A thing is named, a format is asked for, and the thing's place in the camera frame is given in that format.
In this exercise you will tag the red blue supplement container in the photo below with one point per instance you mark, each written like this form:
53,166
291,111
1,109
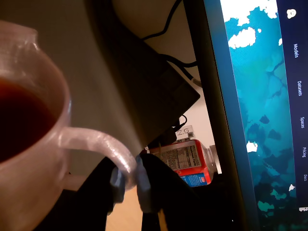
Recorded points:
187,158

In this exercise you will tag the computer monitor with teal screen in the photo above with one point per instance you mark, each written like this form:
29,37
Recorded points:
264,108

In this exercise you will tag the translucent kettle with dark liquid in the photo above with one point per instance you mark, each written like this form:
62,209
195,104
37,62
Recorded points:
31,183

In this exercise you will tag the grey laptop slab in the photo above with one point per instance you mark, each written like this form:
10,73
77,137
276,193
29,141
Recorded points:
96,72

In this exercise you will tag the white number label tag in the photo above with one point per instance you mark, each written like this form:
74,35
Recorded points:
185,132

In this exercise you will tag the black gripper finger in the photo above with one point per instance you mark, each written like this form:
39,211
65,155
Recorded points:
163,190
96,197

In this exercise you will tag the black flat device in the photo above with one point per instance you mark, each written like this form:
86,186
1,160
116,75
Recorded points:
149,79

